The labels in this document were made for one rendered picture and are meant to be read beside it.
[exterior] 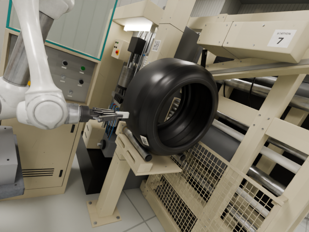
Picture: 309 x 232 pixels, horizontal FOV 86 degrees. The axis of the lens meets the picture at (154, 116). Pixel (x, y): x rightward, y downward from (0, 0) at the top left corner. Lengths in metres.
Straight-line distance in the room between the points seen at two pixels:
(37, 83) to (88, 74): 0.83
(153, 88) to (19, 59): 0.65
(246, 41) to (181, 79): 0.45
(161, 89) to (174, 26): 0.55
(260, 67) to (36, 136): 1.57
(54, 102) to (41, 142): 1.01
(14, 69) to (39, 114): 0.54
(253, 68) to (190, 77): 0.45
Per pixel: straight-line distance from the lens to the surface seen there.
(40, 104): 0.56
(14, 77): 1.08
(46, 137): 1.53
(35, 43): 0.72
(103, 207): 1.70
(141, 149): 0.99
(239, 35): 1.16
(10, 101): 1.09
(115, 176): 1.48
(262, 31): 1.10
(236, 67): 1.24
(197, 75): 0.90
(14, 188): 1.03
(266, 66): 1.16
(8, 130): 1.25
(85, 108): 0.78
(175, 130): 1.28
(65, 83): 1.42
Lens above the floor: 1.35
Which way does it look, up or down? 14 degrees down
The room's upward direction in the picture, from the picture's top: 22 degrees clockwise
